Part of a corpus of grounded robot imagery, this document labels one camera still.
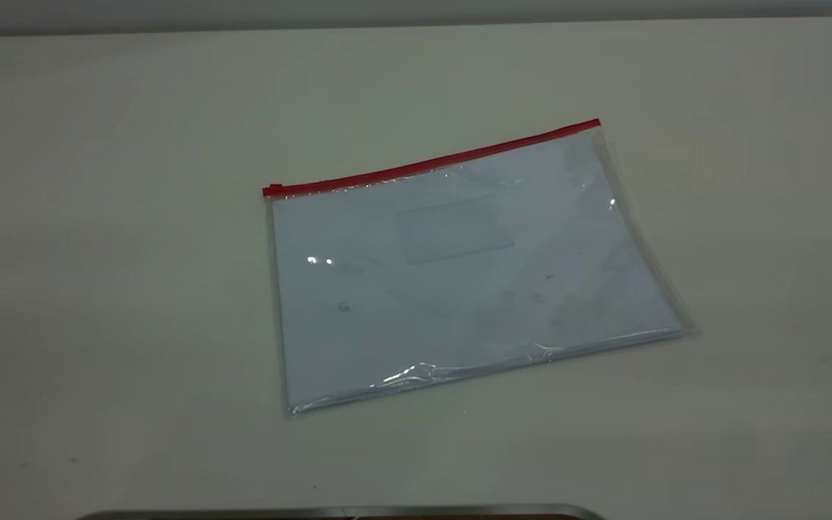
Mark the clear bag with red zipper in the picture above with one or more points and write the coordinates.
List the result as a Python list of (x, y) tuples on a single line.
[(459, 289)]

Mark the red zipper slider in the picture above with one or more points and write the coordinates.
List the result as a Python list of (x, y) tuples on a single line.
[(273, 191)]

